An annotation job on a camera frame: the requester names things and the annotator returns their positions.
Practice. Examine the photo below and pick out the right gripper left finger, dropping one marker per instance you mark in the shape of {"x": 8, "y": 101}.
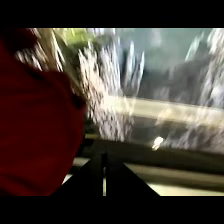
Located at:
{"x": 89, "y": 181}

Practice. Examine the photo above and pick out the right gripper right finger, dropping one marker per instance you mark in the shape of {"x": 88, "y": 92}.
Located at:
{"x": 123, "y": 182}

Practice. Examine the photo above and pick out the red garment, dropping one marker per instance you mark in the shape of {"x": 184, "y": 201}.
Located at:
{"x": 36, "y": 126}

